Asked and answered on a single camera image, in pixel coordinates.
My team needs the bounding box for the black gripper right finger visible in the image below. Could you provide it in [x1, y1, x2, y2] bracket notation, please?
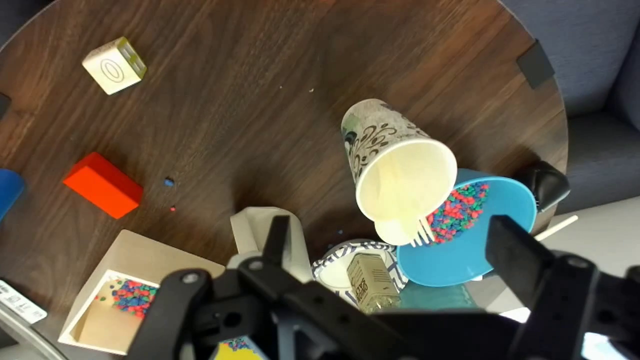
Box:
[484, 213, 640, 360]

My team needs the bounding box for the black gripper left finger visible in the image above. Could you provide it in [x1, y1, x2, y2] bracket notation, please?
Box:
[126, 215, 348, 360]

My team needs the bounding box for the patterned paper cup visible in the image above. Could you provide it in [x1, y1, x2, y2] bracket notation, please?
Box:
[338, 97, 459, 229]

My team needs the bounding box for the multicoloured beads pile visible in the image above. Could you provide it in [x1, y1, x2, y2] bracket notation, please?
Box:
[98, 278, 162, 320]
[425, 182, 492, 246]

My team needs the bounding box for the yellow bowl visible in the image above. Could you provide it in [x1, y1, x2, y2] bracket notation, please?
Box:
[210, 335, 269, 360]

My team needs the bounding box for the light wooden box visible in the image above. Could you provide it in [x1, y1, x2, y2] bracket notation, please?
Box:
[55, 229, 228, 357]

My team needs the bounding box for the light wooden stick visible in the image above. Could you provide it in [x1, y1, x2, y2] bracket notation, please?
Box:
[532, 213, 582, 245]

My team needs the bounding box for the blue plastic bowl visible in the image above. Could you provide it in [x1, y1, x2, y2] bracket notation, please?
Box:
[394, 167, 540, 290]

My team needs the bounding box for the white mug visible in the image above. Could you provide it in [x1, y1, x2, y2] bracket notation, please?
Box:
[228, 205, 313, 284]

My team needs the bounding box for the red rectangular block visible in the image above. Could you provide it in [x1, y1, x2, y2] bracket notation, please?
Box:
[61, 150, 146, 223]

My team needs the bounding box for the patterned white plate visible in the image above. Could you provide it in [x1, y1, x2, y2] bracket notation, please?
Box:
[309, 239, 409, 310]

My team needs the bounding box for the small glass jar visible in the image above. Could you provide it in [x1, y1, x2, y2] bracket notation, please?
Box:
[344, 251, 396, 316]

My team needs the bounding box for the blue block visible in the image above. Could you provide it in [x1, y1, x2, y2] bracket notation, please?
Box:
[0, 167, 27, 224]

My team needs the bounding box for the white and yellow block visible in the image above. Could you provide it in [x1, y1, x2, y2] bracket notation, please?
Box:
[80, 35, 148, 99]

